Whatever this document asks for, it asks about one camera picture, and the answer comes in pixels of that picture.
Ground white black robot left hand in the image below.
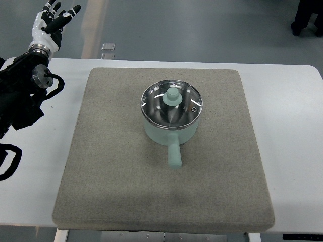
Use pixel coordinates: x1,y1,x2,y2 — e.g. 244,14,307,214
29,1,81,58

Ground glass lid with green knob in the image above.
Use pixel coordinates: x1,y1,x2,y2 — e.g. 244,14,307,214
140,80,203,130

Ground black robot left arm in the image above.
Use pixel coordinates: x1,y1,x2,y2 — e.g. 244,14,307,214
1,52,61,137

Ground metal floor plate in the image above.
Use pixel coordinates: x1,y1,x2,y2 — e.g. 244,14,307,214
101,42,115,60

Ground mint green saucepan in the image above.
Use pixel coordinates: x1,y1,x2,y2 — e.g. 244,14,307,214
143,117,200,169

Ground beige square mat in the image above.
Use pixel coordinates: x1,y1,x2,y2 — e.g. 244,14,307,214
52,68,275,234

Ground person legs in black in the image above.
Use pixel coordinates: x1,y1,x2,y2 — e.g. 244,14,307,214
291,0,322,37

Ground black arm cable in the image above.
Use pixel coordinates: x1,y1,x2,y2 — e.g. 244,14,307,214
42,72,65,101

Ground black looped cable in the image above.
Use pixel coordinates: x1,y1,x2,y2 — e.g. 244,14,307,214
0,143,23,182

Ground metal table frame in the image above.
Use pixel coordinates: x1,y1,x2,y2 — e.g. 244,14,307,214
53,229,262,241

